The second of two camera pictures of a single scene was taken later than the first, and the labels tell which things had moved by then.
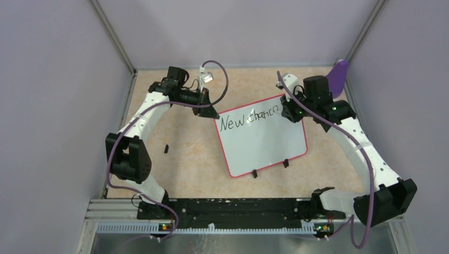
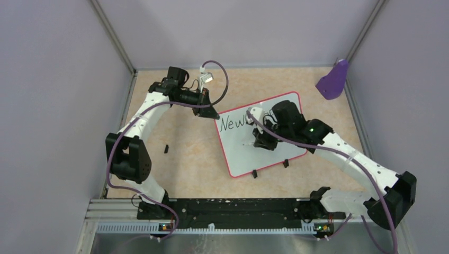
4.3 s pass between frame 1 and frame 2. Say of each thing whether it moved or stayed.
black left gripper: stayed
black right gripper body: moved
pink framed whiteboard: stayed
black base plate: stayed
